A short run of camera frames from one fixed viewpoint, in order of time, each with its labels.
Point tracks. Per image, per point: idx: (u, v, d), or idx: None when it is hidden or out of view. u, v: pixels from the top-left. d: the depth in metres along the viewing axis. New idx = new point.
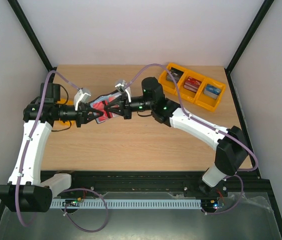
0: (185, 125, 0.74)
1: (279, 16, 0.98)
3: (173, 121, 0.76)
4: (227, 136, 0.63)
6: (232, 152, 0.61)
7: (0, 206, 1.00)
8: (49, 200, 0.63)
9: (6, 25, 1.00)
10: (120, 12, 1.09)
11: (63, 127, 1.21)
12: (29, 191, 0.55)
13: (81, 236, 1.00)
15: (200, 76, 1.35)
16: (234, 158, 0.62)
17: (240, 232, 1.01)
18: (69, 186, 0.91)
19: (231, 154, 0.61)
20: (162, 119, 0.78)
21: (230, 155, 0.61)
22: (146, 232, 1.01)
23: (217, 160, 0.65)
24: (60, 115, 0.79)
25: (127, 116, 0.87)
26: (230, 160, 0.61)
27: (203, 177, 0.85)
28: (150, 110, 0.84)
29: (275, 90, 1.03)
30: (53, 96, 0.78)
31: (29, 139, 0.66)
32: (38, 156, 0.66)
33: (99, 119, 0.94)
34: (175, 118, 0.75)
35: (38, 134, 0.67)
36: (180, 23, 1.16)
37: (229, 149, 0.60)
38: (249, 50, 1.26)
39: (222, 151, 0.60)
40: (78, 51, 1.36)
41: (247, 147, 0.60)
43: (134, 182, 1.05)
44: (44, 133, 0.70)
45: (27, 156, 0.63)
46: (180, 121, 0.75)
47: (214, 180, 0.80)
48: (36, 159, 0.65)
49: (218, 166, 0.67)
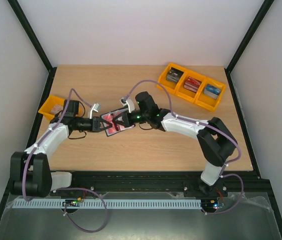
0: (173, 124, 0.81)
1: (279, 16, 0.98)
3: (164, 124, 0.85)
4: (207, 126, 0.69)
6: (212, 140, 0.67)
7: (0, 205, 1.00)
8: (49, 187, 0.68)
9: (6, 24, 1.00)
10: (119, 12, 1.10)
11: (80, 135, 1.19)
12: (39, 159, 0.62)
13: (81, 236, 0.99)
15: (200, 76, 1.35)
16: (216, 146, 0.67)
17: (242, 232, 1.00)
18: (68, 184, 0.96)
19: (212, 142, 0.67)
20: (156, 125, 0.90)
21: (210, 142, 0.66)
22: (146, 232, 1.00)
23: (204, 151, 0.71)
24: (78, 125, 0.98)
25: (127, 125, 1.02)
26: (211, 147, 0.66)
27: (202, 176, 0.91)
28: (147, 120, 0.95)
29: (275, 90, 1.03)
30: (73, 110, 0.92)
31: (51, 130, 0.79)
32: (53, 143, 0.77)
33: (109, 130, 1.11)
34: (165, 120, 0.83)
35: (58, 129, 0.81)
36: (179, 23, 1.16)
37: (208, 137, 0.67)
38: (249, 51, 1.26)
39: (202, 139, 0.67)
40: (79, 51, 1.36)
41: (225, 134, 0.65)
43: (134, 182, 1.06)
44: (62, 132, 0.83)
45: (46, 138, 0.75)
46: (168, 122, 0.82)
47: (211, 178, 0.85)
48: (51, 145, 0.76)
49: (208, 159, 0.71)
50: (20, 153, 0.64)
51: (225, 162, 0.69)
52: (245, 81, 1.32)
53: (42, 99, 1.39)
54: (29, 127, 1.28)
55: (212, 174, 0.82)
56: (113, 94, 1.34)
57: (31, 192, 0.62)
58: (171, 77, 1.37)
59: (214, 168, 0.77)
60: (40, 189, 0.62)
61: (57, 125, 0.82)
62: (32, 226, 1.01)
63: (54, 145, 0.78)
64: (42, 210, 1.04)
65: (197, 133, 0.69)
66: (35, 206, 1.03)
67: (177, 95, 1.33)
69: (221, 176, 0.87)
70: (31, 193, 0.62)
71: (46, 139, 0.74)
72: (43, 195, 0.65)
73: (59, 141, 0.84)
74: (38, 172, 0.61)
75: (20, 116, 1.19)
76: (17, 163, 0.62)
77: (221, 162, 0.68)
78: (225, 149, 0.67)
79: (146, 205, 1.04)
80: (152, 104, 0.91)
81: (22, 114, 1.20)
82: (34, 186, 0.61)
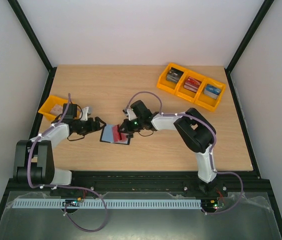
0: (159, 121, 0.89)
1: (278, 16, 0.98)
3: (153, 123, 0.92)
4: (184, 115, 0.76)
6: (187, 126, 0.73)
7: (0, 206, 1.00)
8: (51, 177, 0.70)
9: (6, 26, 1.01)
10: (119, 12, 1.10)
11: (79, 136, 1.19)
12: (43, 148, 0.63)
13: (81, 236, 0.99)
15: (200, 76, 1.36)
16: (191, 131, 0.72)
17: (242, 232, 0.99)
18: (68, 183, 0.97)
19: (187, 128, 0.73)
20: (149, 127, 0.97)
21: (185, 128, 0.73)
22: (146, 232, 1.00)
23: (185, 139, 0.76)
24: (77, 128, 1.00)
25: (126, 130, 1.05)
26: (185, 132, 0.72)
27: (199, 174, 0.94)
28: (141, 125, 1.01)
29: (274, 90, 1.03)
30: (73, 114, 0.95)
31: (53, 126, 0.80)
32: (55, 138, 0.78)
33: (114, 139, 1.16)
34: (154, 119, 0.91)
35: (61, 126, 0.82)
36: (179, 23, 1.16)
37: (182, 123, 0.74)
38: (249, 51, 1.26)
39: (178, 126, 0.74)
40: (79, 51, 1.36)
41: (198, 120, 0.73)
43: (134, 182, 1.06)
44: (63, 130, 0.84)
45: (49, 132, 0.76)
46: (155, 120, 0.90)
47: (206, 174, 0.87)
48: (53, 139, 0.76)
49: (190, 146, 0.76)
50: (25, 140, 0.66)
51: (203, 148, 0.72)
52: (245, 81, 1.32)
53: (43, 100, 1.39)
54: (29, 127, 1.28)
55: (204, 167, 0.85)
56: (112, 94, 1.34)
57: (35, 178, 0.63)
58: (171, 76, 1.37)
59: (202, 158, 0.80)
60: (44, 175, 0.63)
61: (59, 123, 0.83)
62: (33, 226, 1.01)
63: (55, 141, 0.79)
64: (42, 210, 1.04)
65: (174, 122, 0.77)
66: (35, 206, 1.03)
67: (177, 95, 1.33)
69: (217, 171, 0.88)
70: (35, 179, 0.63)
71: (49, 132, 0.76)
72: (46, 183, 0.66)
73: (60, 139, 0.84)
74: (43, 158, 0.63)
75: (21, 116, 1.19)
76: (22, 150, 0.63)
77: (198, 147, 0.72)
78: (201, 134, 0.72)
79: (145, 205, 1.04)
80: (144, 109, 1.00)
81: (22, 114, 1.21)
82: (38, 172, 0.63)
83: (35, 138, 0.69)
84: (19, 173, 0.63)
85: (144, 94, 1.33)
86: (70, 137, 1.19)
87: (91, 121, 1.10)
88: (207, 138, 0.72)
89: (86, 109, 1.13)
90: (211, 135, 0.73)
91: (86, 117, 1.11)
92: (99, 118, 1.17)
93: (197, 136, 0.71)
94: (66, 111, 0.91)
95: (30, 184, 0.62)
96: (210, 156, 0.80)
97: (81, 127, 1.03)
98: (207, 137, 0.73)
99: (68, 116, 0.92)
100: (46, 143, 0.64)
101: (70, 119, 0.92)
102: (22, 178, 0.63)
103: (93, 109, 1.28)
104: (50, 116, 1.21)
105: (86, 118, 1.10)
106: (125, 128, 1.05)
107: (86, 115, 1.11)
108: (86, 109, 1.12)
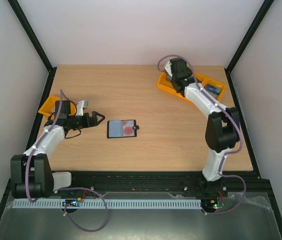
0: (193, 94, 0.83)
1: (279, 16, 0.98)
3: (186, 90, 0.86)
4: (223, 112, 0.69)
6: (220, 125, 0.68)
7: None
8: (51, 187, 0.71)
9: (7, 25, 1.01)
10: (120, 12, 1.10)
11: (77, 132, 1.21)
12: (39, 162, 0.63)
13: (81, 236, 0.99)
15: (200, 76, 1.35)
16: (220, 132, 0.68)
17: (243, 232, 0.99)
18: (68, 184, 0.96)
19: (219, 127, 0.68)
20: (179, 88, 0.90)
21: (217, 126, 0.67)
22: (146, 232, 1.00)
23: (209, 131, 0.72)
24: (74, 123, 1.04)
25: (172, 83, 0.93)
26: (216, 132, 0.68)
27: (203, 171, 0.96)
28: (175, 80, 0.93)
29: (275, 91, 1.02)
30: (66, 111, 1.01)
31: (47, 132, 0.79)
32: (51, 144, 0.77)
33: (125, 130, 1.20)
34: (190, 88, 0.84)
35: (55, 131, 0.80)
36: (180, 23, 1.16)
37: (218, 121, 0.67)
38: (249, 51, 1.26)
39: (211, 121, 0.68)
40: (79, 51, 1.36)
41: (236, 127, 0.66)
43: (134, 182, 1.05)
44: (58, 133, 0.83)
45: (44, 140, 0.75)
46: (192, 91, 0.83)
47: (211, 173, 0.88)
48: (50, 146, 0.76)
49: (208, 135, 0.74)
50: (20, 155, 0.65)
51: (218, 147, 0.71)
52: (245, 81, 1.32)
53: (43, 99, 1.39)
54: (29, 127, 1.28)
55: (211, 164, 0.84)
56: (113, 94, 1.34)
57: (34, 192, 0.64)
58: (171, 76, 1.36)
59: (213, 158, 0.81)
60: (44, 188, 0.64)
61: (53, 127, 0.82)
62: (33, 226, 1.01)
63: (52, 146, 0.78)
64: (42, 210, 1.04)
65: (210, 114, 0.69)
66: (35, 205, 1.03)
67: (177, 96, 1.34)
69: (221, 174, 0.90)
70: (35, 193, 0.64)
71: (44, 140, 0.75)
72: (46, 195, 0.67)
73: (57, 142, 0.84)
74: (40, 172, 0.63)
75: (21, 116, 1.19)
76: (18, 166, 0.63)
77: (216, 146, 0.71)
78: (227, 138, 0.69)
79: (145, 205, 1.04)
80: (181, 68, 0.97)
81: (23, 114, 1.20)
82: (37, 186, 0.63)
83: (30, 151, 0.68)
84: (17, 188, 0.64)
85: (143, 95, 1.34)
86: (67, 137, 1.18)
87: (87, 117, 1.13)
88: (229, 142, 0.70)
89: (81, 102, 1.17)
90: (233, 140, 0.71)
91: (81, 112, 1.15)
92: (96, 112, 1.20)
93: (223, 139, 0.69)
94: (60, 108, 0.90)
95: (30, 198, 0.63)
96: (221, 158, 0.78)
97: (76, 123, 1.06)
98: (229, 142, 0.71)
99: (62, 114, 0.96)
100: (41, 157, 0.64)
101: (64, 119, 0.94)
102: (21, 193, 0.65)
103: (93, 109, 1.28)
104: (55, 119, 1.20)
105: (81, 113, 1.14)
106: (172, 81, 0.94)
107: (81, 111, 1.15)
108: (81, 104, 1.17)
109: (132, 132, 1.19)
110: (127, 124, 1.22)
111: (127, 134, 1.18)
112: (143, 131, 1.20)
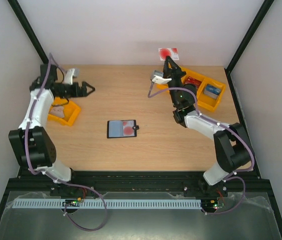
0: (194, 121, 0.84)
1: (278, 16, 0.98)
3: (187, 120, 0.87)
4: (227, 129, 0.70)
6: (228, 143, 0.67)
7: (1, 202, 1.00)
8: (54, 155, 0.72)
9: (7, 27, 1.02)
10: (120, 12, 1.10)
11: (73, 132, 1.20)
12: (37, 134, 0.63)
13: (81, 236, 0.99)
15: (200, 76, 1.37)
16: (230, 150, 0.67)
17: (242, 232, 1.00)
18: (68, 180, 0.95)
19: (227, 145, 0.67)
20: (179, 120, 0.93)
21: (226, 145, 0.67)
22: (146, 232, 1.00)
23: (218, 154, 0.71)
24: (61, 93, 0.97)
25: (175, 115, 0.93)
26: (224, 150, 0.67)
27: (205, 174, 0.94)
28: (177, 111, 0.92)
29: (275, 90, 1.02)
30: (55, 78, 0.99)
31: (36, 99, 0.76)
32: (43, 111, 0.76)
33: (125, 130, 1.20)
34: (188, 116, 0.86)
35: (43, 97, 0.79)
36: (179, 22, 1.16)
37: (224, 139, 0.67)
38: (249, 51, 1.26)
39: (218, 140, 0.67)
40: (80, 51, 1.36)
41: (245, 144, 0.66)
43: (134, 182, 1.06)
44: (47, 97, 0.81)
45: (36, 107, 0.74)
46: (192, 118, 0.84)
47: (213, 178, 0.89)
48: (42, 115, 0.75)
49: (219, 159, 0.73)
50: (16, 130, 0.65)
51: (234, 168, 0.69)
52: (245, 81, 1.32)
53: None
54: None
55: (215, 171, 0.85)
56: (113, 94, 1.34)
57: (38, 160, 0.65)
58: None
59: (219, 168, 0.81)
60: (46, 157, 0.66)
61: (40, 92, 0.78)
62: (33, 226, 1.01)
63: (44, 113, 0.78)
64: (42, 210, 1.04)
65: (214, 133, 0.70)
66: (35, 206, 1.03)
67: None
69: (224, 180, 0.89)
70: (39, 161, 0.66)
71: (36, 108, 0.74)
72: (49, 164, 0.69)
73: (48, 107, 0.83)
74: (40, 143, 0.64)
75: (21, 116, 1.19)
76: (16, 139, 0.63)
77: (231, 168, 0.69)
78: (238, 155, 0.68)
79: (145, 205, 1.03)
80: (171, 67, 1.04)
81: (22, 114, 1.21)
82: (40, 155, 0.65)
83: (25, 124, 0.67)
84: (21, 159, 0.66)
85: (143, 95, 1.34)
86: (66, 137, 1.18)
87: (76, 87, 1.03)
88: (243, 160, 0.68)
89: (72, 71, 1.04)
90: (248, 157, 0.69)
91: (70, 81, 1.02)
92: (85, 83, 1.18)
93: (233, 157, 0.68)
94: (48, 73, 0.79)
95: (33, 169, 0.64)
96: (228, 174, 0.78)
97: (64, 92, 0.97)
98: (243, 159, 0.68)
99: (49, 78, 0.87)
100: (39, 129, 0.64)
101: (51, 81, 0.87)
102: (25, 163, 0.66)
103: (93, 109, 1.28)
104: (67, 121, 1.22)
105: (70, 82, 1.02)
106: (176, 114, 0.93)
107: (70, 79, 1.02)
108: (71, 72, 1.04)
109: (132, 133, 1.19)
110: (126, 125, 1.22)
111: (127, 134, 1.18)
112: (144, 131, 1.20)
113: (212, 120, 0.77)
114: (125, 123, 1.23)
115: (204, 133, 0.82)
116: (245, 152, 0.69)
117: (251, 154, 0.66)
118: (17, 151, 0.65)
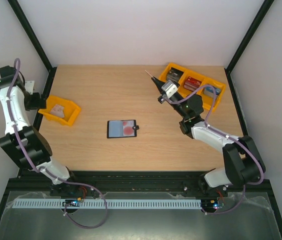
0: (200, 133, 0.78)
1: (278, 16, 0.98)
3: (193, 131, 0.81)
4: (236, 142, 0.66)
6: (237, 157, 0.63)
7: (0, 202, 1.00)
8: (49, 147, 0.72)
9: (7, 27, 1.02)
10: (120, 12, 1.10)
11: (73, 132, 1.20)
12: (29, 133, 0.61)
13: (81, 236, 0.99)
15: (200, 76, 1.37)
16: (240, 164, 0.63)
17: (243, 232, 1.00)
18: (67, 176, 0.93)
19: (237, 159, 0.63)
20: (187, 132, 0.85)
21: (235, 159, 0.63)
22: (146, 232, 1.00)
23: (226, 167, 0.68)
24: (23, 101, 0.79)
25: (182, 128, 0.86)
26: (235, 164, 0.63)
27: (207, 175, 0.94)
28: (184, 123, 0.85)
29: (275, 90, 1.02)
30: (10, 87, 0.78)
31: (9, 99, 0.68)
32: (22, 109, 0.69)
33: (125, 130, 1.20)
34: (195, 127, 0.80)
35: (14, 95, 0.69)
36: (179, 22, 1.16)
37: (233, 152, 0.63)
38: (249, 51, 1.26)
39: (227, 154, 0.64)
40: (79, 51, 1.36)
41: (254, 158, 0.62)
43: (134, 182, 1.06)
44: (20, 95, 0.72)
45: (13, 108, 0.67)
46: (199, 130, 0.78)
47: (214, 180, 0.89)
48: (23, 113, 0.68)
49: (228, 174, 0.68)
50: (5, 136, 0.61)
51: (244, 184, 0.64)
52: (245, 81, 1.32)
53: None
54: None
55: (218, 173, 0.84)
56: (113, 94, 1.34)
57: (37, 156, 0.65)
58: (171, 76, 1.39)
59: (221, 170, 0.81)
60: (44, 150, 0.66)
61: (10, 89, 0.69)
62: (33, 227, 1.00)
63: (24, 110, 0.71)
64: (42, 210, 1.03)
65: (223, 147, 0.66)
66: (35, 206, 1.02)
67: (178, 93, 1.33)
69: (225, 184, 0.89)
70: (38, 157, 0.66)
71: (14, 109, 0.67)
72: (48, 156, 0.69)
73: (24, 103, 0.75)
74: (35, 140, 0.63)
75: None
76: (9, 145, 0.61)
77: (241, 184, 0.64)
78: (248, 169, 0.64)
79: (145, 205, 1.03)
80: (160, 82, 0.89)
81: None
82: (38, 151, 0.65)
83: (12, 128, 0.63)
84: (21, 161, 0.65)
85: (143, 95, 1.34)
86: (66, 137, 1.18)
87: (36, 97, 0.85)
88: (253, 174, 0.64)
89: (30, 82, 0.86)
90: (259, 172, 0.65)
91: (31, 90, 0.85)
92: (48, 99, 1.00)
93: (243, 172, 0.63)
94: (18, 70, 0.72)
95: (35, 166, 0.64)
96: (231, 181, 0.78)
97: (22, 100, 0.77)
98: (254, 174, 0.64)
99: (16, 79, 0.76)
100: (29, 127, 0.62)
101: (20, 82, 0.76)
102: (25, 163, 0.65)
103: (93, 109, 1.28)
104: (67, 121, 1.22)
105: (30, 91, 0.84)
106: (183, 126, 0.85)
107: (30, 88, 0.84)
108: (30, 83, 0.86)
109: (132, 133, 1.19)
110: (126, 125, 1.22)
111: (127, 134, 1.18)
112: (144, 131, 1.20)
113: (220, 132, 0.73)
114: (125, 123, 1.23)
115: (211, 145, 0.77)
116: (255, 166, 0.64)
117: (261, 169, 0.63)
118: (13, 155, 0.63)
